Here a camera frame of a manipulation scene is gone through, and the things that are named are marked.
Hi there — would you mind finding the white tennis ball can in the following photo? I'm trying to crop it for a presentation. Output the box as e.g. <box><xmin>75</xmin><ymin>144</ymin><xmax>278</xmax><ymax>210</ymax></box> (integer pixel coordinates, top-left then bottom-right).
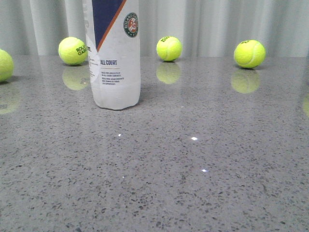
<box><xmin>83</xmin><ymin>0</ymin><xmax>141</xmax><ymax>110</ymax></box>

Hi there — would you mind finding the centre tennis ball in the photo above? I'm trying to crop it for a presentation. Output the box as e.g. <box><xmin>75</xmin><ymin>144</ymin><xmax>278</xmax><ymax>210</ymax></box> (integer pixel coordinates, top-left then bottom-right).
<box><xmin>156</xmin><ymin>36</ymin><xmax>183</xmax><ymax>61</ymax></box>

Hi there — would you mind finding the right tennis ball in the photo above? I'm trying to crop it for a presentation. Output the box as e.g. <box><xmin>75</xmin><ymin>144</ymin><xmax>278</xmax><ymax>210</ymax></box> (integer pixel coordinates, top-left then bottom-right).
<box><xmin>234</xmin><ymin>40</ymin><xmax>266</xmax><ymax>68</ymax></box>

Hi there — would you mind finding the grey pleated curtain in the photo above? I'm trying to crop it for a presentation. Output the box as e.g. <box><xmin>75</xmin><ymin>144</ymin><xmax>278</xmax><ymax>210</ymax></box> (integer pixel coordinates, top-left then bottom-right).
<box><xmin>0</xmin><ymin>0</ymin><xmax>309</xmax><ymax>57</ymax></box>

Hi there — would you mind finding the tennis ball with black lettering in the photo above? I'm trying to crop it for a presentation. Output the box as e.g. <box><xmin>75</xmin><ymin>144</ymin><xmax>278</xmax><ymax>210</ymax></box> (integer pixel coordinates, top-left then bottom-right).
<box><xmin>58</xmin><ymin>37</ymin><xmax>87</xmax><ymax>65</ymax></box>

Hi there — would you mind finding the far left tennis ball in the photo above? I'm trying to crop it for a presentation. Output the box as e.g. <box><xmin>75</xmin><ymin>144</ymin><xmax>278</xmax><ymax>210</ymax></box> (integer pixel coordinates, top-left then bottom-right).
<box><xmin>0</xmin><ymin>49</ymin><xmax>14</xmax><ymax>83</ymax></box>

